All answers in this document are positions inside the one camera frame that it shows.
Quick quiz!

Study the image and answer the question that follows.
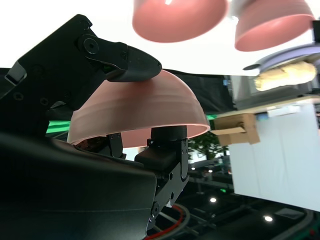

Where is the beige bread roll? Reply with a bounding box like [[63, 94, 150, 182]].
[[253, 61, 318, 92]]

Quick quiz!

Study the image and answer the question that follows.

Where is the green leafy plant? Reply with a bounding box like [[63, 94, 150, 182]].
[[187, 131, 230, 162]]

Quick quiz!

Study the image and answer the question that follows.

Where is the brown cardboard box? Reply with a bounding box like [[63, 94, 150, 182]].
[[210, 113, 261, 146]]

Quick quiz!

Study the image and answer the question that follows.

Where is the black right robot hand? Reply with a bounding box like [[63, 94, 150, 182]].
[[0, 13, 190, 240]]

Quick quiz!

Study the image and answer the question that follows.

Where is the purple plate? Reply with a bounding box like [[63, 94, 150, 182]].
[[242, 41, 320, 72]]

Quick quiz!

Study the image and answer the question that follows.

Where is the pink plastic bowl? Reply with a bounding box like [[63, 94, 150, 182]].
[[66, 69, 211, 149], [131, 0, 230, 44], [234, 0, 316, 53]]

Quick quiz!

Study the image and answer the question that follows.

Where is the black backdrop cloth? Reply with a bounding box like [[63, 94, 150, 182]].
[[159, 69, 237, 117]]

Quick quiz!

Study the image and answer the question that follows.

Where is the green cloth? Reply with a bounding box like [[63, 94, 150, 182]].
[[46, 112, 218, 138]]

